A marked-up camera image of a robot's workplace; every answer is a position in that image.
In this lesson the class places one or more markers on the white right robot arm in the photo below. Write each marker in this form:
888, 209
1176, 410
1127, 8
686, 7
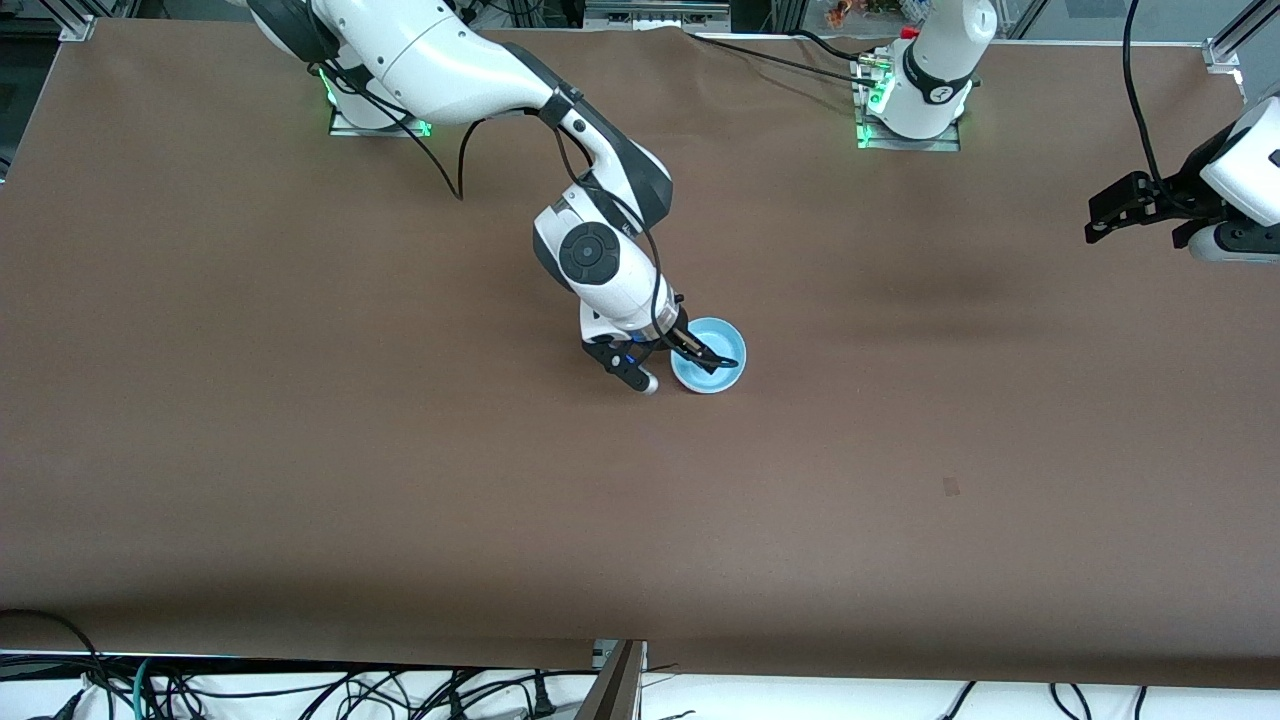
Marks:
430, 60

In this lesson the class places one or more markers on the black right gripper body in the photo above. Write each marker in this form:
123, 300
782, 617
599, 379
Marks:
678, 338

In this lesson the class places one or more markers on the brown table cover sheet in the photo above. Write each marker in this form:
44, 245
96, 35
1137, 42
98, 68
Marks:
640, 520

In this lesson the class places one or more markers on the metal post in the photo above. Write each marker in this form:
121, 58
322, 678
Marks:
615, 690

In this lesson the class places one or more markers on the orange object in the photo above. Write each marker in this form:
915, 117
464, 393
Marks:
845, 12

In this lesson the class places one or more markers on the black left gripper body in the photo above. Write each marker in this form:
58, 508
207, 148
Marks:
1171, 194

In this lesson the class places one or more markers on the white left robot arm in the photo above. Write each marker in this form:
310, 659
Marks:
935, 60

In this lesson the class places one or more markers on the aluminium frame corner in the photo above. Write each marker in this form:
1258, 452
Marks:
1222, 52
76, 28

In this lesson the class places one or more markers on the aluminium frame bar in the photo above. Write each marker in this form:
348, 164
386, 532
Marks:
650, 15

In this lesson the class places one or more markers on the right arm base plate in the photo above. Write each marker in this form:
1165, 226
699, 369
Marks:
345, 128

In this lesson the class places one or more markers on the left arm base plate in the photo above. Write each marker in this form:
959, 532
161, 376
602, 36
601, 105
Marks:
940, 145

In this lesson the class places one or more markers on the light blue bowl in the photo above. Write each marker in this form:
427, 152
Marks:
720, 330

